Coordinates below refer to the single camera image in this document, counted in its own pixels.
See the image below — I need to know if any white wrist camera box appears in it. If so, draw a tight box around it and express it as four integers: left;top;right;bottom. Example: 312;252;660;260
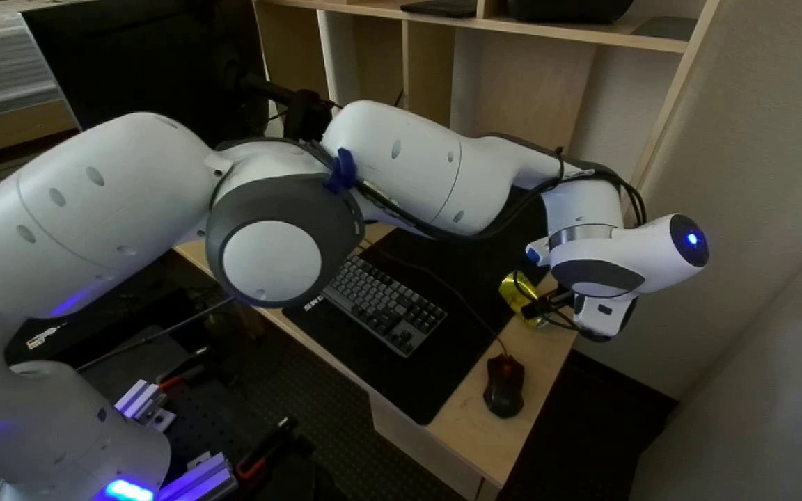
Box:
574;292;641;342

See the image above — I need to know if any black perforated base board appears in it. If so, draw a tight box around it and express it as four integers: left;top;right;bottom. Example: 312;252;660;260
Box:
6;260;464;501

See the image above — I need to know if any black desk mat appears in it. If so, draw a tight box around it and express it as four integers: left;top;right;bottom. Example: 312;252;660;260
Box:
280;221;553;428

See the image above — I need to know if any black keyboard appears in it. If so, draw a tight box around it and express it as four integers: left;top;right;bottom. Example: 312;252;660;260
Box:
319;252;450;363

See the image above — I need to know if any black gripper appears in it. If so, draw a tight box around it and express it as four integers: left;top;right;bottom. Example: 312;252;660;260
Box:
517;246;608;331

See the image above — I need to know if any orange handled black clamp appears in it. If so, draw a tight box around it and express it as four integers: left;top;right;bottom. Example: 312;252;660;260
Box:
149;345;213;395
230;416;298;484

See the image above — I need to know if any black red computer mouse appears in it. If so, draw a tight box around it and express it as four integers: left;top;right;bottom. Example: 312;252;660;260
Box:
479;350;528;421

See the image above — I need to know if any aluminium extrusion bar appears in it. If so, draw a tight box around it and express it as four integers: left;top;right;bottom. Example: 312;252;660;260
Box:
111;374;177;432
153;449;237;501

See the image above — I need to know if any wooden shelf unit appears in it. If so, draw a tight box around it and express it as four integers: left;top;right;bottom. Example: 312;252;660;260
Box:
251;0;723;193

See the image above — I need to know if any large black screen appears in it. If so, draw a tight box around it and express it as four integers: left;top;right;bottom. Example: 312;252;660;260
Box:
22;0;269;146

